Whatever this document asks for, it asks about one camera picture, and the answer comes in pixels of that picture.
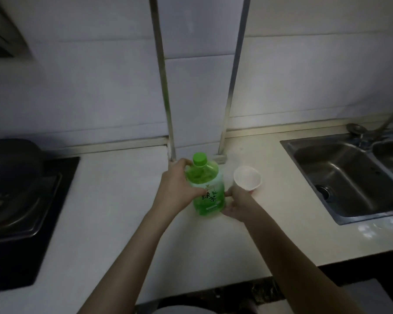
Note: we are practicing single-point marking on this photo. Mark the person's left hand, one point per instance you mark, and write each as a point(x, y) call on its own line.
point(173, 189)

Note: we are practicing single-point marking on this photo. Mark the person's right hand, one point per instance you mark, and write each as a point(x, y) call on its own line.
point(244, 205)

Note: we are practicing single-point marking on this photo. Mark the person's left thumb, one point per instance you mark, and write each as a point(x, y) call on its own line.
point(196, 193)

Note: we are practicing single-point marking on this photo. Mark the person's right thumb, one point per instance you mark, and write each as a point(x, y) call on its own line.
point(232, 192)

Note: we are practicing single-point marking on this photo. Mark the green tea bottle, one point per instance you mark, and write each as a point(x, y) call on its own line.
point(207, 176)

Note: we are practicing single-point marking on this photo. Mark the white paper cup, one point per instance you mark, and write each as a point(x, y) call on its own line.
point(247, 178)

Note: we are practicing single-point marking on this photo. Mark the person's left forearm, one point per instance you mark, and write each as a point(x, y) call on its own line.
point(131, 261)

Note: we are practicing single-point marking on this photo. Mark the person's right forearm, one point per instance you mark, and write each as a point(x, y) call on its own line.
point(294, 268)

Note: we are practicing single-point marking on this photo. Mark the stainless steel double sink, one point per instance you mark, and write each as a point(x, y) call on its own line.
point(347, 179)

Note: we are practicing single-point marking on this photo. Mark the round metal sink strainer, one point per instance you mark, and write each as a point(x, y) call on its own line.
point(356, 129)

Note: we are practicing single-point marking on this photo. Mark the steel burner pan support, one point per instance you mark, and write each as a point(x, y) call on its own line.
point(36, 209)

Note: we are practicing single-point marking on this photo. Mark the metal sink faucet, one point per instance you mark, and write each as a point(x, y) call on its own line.
point(384, 125)

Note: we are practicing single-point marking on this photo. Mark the black wok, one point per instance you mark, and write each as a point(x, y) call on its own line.
point(9, 163)

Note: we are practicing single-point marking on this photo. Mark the black glass cooktop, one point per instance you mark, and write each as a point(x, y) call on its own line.
point(16, 258)

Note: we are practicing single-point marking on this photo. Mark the vertical metal wall strip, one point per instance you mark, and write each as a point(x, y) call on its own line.
point(163, 78)
point(234, 78)

